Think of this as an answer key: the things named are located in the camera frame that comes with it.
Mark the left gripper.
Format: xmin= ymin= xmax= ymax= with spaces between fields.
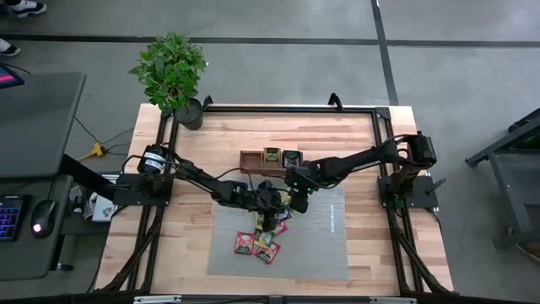
xmin=251 ymin=180 xmax=284 ymax=232

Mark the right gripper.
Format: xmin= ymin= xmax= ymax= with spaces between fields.
xmin=285 ymin=165 xmax=316 ymax=214

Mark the wooden tea box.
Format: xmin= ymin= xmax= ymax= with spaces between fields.
xmin=239 ymin=148 xmax=305 ymax=176

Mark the grey woven placemat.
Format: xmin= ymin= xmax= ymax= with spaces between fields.
xmin=206 ymin=180 xmax=351 ymax=282

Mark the black plant pot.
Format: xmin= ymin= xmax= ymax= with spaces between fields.
xmin=172 ymin=97 xmax=205 ymax=131

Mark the white printed box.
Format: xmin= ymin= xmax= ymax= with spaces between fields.
xmin=82 ymin=192 xmax=120 ymax=224

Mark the green leafy plant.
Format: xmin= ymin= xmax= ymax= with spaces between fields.
xmin=128 ymin=31 xmax=209 ymax=116

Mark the yellow power plug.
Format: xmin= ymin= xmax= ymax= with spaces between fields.
xmin=77 ymin=142 xmax=107 ymax=162

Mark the black metal stand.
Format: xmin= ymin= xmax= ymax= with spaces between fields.
xmin=465 ymin=107 xmax=540 ymax=251

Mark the black computer mouse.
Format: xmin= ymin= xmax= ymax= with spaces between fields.
xmin=30 ymin=198 xmax=58 ymax=240

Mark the grey desk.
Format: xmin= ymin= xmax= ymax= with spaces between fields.
xmin=0 ymin=174 xmax=76 ymax=282

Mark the grey desk shelf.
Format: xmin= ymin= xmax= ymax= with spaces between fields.
xmin=0 ymin=71 xmax=88 ymax=179

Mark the black backlit keyboard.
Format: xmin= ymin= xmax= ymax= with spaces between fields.
xmin=0 ymin=193 xmax=30 ymax=243

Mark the tablet with pink screen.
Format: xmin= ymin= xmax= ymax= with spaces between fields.
xmin=0 ymin=62 xmax=25 ymax=90

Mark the person's white shoe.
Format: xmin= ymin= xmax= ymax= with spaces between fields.
xmin=0 ymin=36 xmax=23 ymax=58
xmin=7 ymin=0 xmax=48 ymax=19

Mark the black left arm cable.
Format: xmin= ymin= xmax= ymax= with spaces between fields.
xmin=209 ymin=166 xmax=257 ymax=193

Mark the black aluminium rig frame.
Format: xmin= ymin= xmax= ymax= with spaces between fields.
xmin=93 ymin=92 xmax=456 ymax=299

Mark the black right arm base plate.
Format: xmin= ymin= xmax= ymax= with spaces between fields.
xmin=376 ymin=174 xmax=440 ymax=209

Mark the silver metal bracket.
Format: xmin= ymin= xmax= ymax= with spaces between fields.
xmin=132 ymin=295 xmax=183 ymax=304
xmin=369 ymin=296 xmax=419 ymax=304

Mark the black lever handle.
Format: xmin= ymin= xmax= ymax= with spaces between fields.
xmin=424 ymin=176 xmax=448 ymax=196

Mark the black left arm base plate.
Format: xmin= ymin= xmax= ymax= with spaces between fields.
xmin=111 ymin=171 xmax=176 ymax=208

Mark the black floor cable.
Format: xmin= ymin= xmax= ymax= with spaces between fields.
xmin=73 ymin=116 xmax=137 ymax=155

